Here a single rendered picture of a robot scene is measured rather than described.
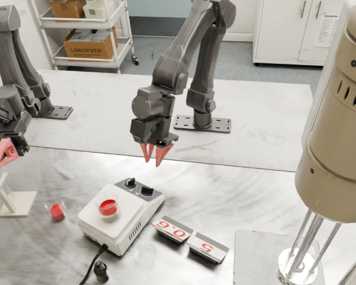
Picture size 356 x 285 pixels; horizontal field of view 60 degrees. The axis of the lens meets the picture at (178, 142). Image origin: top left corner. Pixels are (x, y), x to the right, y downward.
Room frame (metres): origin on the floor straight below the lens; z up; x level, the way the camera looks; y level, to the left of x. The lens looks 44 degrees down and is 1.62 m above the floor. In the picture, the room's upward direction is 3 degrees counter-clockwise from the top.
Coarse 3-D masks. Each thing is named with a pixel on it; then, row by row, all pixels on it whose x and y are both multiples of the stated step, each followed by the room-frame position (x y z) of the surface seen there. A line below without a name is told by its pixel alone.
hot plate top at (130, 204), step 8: (112, 184) 0.52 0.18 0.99; (120, 192) 0.49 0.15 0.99; (128, 192) 0.49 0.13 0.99; (120, 200) 0.46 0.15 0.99; (128, 200) 0.46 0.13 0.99; (136, 200) 0.46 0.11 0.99; (88, 208) 0.45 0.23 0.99; (96, 208) 0.44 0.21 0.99; (128, 208) 0.44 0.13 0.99; (136, 208) 0.44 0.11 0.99; (80, 216) 0.42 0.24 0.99; (88, 216) 0.42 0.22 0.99; (96, 216) 0.42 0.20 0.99; (128, 216) 0.42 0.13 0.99; (88, 224) 0.40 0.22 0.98; (96, 224) 0.40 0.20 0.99; (104, 224) 0.40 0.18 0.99; (112, 224) 0.40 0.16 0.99; (120, 224) 0.39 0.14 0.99; (104, 232) 0.38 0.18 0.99; (112, 232) 0.38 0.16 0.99; (120, 232) 0.38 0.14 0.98
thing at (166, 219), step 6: (168, 222) 0.45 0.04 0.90; (174, 222) 0.44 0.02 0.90; (156, 228) 0.43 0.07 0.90; (180, 228) 0.43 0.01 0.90; (186, 228) 0.42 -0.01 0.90; (162, 234) 0.41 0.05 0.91; (168, 234) 0.39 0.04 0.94; (174, 240) 0.39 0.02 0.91; (180, 240) 0.37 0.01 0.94; (186, 240) 0.39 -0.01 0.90
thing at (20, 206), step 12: (0, 180) 0.52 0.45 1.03; (0, 192) 0.50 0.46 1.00; (12, 192) 0.57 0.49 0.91; (24, 192) 0.57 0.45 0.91; (36, 192) 0.57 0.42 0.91; (12, 204) 0.51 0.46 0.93; (24, 204) 0.53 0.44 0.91; (0, 216) 0.50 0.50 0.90; (12, 216) 0.49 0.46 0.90; (24, 216) 0.49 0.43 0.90
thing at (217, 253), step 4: (192, 240) 0.38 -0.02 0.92; (196, 240) 0.38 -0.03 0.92; (200, 240) 0.39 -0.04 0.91; (192, 244) 0.36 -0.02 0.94; (196, 244) 0.37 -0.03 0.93; (200, 244) 0.37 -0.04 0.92; (204, 244) 0.37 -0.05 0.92; (208, 244) 0.37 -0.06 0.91; (200, 248) 0.35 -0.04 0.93; (204, 248) 0.36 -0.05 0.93; (208, 248) 0.36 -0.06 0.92; (212, 248) 0.36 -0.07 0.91; (208, 252) 0.34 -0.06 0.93; (212, 252) 0.34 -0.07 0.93; (216, 252) 0.35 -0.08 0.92; (220, 252) 0.35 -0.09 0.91; (216, 256) 0.33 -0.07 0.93; (220, 256) 0.33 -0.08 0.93
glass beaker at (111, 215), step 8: (96, 192) 0.43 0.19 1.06; (104, 192) 0.44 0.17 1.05; (112, 192) 0.44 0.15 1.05; (96, 200) 0.42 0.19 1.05; (104, 200) 0.44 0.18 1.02; (104, 208) 0.39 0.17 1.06; (112, 208) 0.40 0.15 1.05; (120, 208) 0.43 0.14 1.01; (104, 216) 0.40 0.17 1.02; (112, 216) 0.40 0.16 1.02; (120, 216) 0.41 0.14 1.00
